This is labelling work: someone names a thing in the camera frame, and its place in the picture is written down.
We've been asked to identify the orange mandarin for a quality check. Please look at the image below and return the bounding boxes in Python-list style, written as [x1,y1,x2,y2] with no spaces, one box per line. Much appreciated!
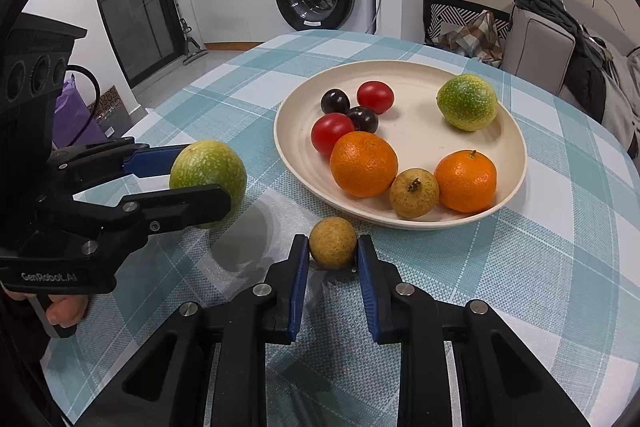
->
[434,150,498,214]
[330,131,399,198]

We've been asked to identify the person's left hand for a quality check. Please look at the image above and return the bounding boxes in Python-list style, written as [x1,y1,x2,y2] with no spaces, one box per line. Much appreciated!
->
[47,296,90,328]

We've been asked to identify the plaid cloth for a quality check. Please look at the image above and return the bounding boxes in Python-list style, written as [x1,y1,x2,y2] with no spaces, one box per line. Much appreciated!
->
[432,9,506,68]

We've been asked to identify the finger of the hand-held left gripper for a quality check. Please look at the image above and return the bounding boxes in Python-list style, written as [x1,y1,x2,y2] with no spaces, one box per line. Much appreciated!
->
[75,185,232,268]
[47,137,187,196]

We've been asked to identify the cream round plate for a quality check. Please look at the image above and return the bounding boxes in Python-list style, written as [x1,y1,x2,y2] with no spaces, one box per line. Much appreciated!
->
[273,60,528,232]

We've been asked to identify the purple bag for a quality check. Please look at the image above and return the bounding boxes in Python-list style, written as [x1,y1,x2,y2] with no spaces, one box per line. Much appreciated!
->
[52,74,108,148]

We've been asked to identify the grey sofa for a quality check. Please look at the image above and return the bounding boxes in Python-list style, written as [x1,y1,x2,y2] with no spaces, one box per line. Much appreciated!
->
[501,2,640,158]

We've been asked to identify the grey floor mop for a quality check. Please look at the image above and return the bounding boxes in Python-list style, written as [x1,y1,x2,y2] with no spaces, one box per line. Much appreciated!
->
[164,0,208,66]

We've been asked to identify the dark clothes pile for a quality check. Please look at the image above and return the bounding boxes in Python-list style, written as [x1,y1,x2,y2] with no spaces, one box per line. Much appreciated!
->
[510,0,608,122]

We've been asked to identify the grey blanket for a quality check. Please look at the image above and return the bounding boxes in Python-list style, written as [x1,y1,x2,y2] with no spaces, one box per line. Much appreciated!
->
[600,49,640,152]

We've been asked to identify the green yellow citrus fruit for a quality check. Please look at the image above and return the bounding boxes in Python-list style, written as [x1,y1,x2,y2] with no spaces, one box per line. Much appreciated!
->
[169,140,248,229]
[436,74,499,132]

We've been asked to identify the patterned brown box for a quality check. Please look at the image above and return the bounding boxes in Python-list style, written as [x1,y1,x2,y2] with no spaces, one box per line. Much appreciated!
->
[92,85,133,138]

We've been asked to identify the tan round fruit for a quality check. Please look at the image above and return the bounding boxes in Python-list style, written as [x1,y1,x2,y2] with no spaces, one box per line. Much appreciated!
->
[389,168,440,219]
[308,216,358,270]

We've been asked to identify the red tomato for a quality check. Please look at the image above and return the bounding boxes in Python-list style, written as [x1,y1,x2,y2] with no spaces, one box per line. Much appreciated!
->
[311,112,356,158]
[356,81,395,114]

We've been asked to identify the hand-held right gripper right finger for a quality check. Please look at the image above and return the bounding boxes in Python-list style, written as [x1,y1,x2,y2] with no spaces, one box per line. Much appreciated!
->
[356,234,593,427]

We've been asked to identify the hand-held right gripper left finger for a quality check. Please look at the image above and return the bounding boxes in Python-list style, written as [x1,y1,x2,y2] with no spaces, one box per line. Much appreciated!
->
[75,234,311,427]

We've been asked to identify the black striped chair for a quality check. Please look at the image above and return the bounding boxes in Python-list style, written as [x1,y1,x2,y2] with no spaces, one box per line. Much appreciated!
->
[422,0,513,68]

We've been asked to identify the dark purple plum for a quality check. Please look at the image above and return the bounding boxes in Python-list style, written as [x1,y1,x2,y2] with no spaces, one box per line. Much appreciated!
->
[320,89,351,114]
[346,106,379,132]

